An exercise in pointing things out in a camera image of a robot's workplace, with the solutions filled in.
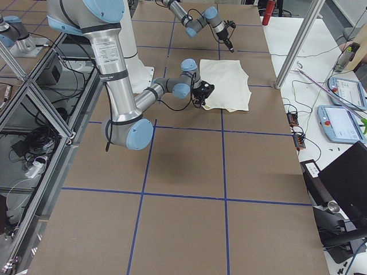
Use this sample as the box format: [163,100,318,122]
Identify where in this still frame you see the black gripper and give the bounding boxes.
[215,20,236,53]
[192,81,214,108]

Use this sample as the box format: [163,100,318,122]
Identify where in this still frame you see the cream long-sleeve cat shirt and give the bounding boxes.
[200,59,251,112]

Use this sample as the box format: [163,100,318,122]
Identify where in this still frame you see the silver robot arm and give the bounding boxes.
[47,1,214,150]
[155,0,236,53]

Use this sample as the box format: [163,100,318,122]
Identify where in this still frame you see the red bottle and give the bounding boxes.
[262,0,276,26]

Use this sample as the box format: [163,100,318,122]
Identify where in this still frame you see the orange black connector board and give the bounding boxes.
[287,112,306,152]

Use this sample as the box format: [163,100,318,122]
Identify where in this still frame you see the far blue teach pendant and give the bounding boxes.
[327,77,366,111]

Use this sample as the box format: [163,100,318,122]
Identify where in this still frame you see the blue teach pendant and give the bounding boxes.
[327,77,366,111]
[317,105,366,144]

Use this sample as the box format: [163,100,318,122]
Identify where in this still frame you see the seated person beige shirt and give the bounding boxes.
[335,23,366,72]

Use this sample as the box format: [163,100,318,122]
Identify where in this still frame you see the near blue teach pendant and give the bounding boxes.
[317,105,366,144]

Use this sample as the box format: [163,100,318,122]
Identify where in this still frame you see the silver reacher grabber tool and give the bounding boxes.
[291,66,366,135]

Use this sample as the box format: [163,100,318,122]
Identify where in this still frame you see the black power adapter box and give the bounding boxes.
[300,159,333,213]

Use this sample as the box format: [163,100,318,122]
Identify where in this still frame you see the black laptop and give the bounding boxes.
[318,142,366,228]

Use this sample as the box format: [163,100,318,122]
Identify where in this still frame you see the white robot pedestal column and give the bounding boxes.
[119,0,154,93]

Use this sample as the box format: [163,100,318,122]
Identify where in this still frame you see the aluminium frame post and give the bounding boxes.
[275,0,325,89]

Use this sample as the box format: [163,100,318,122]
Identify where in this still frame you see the aluminium side frame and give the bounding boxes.
[1,34,101,274]

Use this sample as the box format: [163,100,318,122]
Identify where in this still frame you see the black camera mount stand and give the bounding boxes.
[313,207,366,264]

